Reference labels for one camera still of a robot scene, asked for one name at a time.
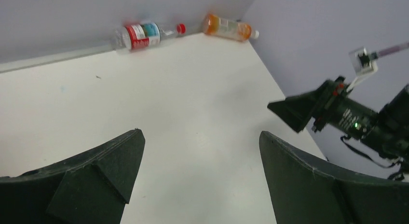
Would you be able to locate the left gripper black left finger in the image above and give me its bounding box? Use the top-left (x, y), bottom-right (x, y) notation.
top-left (0, 129), bottom-right (145, 224)

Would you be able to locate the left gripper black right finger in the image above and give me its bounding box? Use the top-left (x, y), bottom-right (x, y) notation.
top-left (259, 131), bottom-right (409, 224)

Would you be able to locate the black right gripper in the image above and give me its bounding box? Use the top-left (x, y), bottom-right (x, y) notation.
top-left (267, 76), bottom-right (409, 160)

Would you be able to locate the orange drink bottle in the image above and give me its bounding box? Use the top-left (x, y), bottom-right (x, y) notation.
top-left (201, 14), bottom-right (259, 42)

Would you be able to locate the red-blue label bottle red cap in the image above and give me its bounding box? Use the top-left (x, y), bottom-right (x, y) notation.
top-left (110, 22), bottom-right (187, 52)

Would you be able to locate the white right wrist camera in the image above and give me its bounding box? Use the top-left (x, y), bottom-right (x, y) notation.
top-left (346, 47), bottom-right (378, 92)

